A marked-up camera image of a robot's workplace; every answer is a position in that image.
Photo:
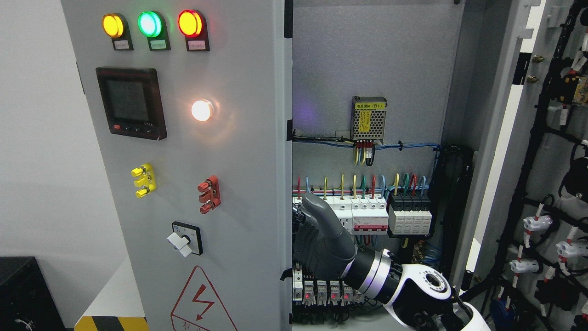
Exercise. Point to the yellow indicator light left door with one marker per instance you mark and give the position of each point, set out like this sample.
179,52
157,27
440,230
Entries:
116,27

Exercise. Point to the relay and terminal row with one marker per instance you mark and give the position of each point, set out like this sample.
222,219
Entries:
308,291

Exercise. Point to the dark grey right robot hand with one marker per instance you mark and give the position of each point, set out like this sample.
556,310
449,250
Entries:
321,243

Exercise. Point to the grey cabinet door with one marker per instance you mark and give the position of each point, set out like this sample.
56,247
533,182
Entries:
524,199
245,75

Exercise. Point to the white rotary selector switch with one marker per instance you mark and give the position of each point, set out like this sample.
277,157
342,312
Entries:
186,239

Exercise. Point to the red terminal post block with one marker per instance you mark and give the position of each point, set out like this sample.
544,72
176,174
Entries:
209,194

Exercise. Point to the black surge protector block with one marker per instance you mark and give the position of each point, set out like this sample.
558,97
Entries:
403,222

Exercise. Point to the black digital power meter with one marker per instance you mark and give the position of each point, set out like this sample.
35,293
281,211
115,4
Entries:
132,103

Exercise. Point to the yellow terminal post block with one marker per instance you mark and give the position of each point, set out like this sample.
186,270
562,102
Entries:
145,180

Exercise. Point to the metal mesh power supply module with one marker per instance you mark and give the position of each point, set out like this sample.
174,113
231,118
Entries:
368,116

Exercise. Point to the green indicator light left door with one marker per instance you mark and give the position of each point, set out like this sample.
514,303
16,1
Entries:
153,26

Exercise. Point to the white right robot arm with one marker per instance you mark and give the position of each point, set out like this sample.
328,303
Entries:
417,296

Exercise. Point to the red indicator light left door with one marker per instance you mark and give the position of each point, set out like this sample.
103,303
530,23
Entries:
193,25

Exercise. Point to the black box at left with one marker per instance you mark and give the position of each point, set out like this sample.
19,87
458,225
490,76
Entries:
26,303

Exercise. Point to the red electric hazard warning sticker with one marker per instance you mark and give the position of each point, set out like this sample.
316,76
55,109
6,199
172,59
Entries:
199,308

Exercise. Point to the white socket breaker row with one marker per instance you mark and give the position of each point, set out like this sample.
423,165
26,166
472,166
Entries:
360,216

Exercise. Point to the white indicator light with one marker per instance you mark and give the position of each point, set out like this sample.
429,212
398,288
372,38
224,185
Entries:
202,110

